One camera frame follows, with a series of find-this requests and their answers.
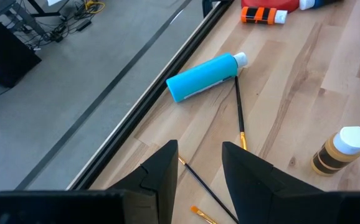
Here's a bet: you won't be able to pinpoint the black-handled paintbrush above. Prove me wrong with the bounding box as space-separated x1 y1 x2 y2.
234 75 249 151
178 154 240 224

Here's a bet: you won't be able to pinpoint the black power strip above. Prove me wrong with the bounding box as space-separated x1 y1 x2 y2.
75 19 93 32

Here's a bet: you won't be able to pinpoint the dark blue paint bottle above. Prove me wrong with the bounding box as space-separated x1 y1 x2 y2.
298 0 343 11

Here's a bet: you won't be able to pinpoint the orange-bristle paintbrush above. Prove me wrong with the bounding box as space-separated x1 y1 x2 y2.
190 205 219 224

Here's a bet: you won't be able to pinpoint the black computer tower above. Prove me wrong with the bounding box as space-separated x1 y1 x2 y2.
0 20 43 89

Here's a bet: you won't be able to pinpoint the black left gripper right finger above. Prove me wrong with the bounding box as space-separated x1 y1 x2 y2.
221 141 360 224

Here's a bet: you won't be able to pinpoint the black floor cables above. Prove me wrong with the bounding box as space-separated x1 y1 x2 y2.
17 0 106 52

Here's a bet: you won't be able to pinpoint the turquoise paint bottle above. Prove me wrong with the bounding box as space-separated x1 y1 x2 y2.
165 51 249 104

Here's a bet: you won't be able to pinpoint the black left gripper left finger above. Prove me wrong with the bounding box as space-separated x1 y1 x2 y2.
0 139 179 224

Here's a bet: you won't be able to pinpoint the red white paint bottle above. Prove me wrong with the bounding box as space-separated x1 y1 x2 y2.
240 6 288 26

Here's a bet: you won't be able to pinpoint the yellow paint bottle black label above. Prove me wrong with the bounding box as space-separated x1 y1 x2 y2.
310 125 360 177

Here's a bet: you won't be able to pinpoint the red desk lamp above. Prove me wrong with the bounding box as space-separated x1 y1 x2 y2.
240 0 301 14

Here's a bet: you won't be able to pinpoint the black aluminium rig frame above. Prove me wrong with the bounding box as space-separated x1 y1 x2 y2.
66 0 235 191

